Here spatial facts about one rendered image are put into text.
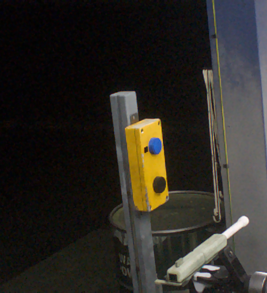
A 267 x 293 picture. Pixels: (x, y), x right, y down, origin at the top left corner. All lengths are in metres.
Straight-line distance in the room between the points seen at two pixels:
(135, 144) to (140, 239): 0.32
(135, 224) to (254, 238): 0.57
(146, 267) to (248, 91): 0.69
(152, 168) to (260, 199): 0.56
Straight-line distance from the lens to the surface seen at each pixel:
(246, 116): 2.59
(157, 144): 2.21
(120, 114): 2.24
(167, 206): 3.63
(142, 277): 2.38
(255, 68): 2.54
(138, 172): 2.21
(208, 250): 2.32
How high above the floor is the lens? 2.01
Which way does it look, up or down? 14 degrees down
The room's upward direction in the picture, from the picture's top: 7 degrees counter-clockwise
